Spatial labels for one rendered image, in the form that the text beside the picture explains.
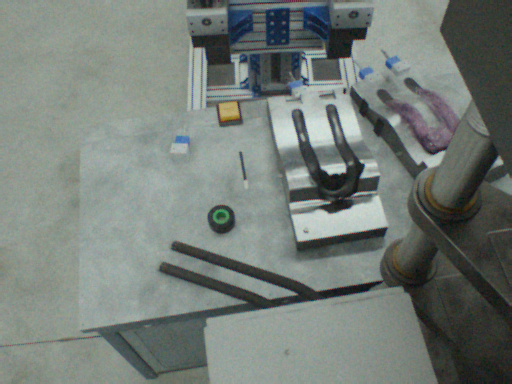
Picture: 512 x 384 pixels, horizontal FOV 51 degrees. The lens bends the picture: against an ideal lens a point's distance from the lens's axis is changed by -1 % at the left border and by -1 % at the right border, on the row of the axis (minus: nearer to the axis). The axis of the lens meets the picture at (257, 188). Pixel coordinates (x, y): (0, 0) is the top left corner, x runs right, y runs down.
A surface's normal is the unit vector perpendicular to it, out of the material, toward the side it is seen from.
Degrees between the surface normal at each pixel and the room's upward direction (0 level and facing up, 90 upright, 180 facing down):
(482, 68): 90
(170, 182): 0
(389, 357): 0
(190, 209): 0
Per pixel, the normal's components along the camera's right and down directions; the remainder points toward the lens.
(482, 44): -0.99, 0.15
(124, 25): -0.03, -0.51
